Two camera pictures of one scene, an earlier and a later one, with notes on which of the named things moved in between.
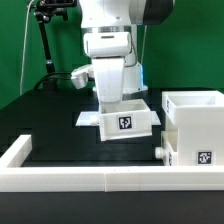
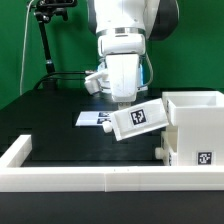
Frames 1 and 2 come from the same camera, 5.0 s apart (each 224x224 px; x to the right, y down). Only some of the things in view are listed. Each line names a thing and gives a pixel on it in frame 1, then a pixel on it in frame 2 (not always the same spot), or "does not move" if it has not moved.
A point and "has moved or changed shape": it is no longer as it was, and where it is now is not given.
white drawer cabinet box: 198,119 does not move
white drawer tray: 129,118 has moved or changed shape
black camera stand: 43,11 does not move
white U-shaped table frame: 14,177 does not move
